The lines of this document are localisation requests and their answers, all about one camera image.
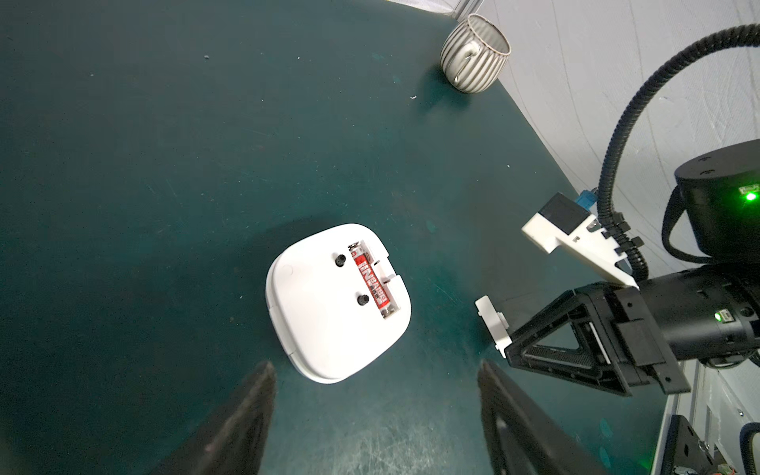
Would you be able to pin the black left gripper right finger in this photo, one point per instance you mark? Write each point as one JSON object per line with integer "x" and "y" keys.
{"x": 520, "y": 437}

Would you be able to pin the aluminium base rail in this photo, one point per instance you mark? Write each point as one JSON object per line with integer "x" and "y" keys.
{"x": 706, "y": 422}

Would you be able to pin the white alarm clock back up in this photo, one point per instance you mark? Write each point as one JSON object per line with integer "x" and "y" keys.
{"x": 322, "y": 311}

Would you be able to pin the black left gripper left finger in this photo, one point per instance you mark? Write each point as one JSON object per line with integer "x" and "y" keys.
{"x": 233, "y": 437}

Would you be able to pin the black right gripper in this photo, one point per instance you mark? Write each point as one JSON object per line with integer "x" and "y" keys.
{"x": 605, "y": 339}

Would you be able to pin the striped white ceramic mug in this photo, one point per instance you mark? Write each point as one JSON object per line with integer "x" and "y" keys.
{"x": 474, "y": 54}

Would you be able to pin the red AA battery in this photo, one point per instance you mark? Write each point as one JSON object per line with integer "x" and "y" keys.
{"x": 375, "y": 287}

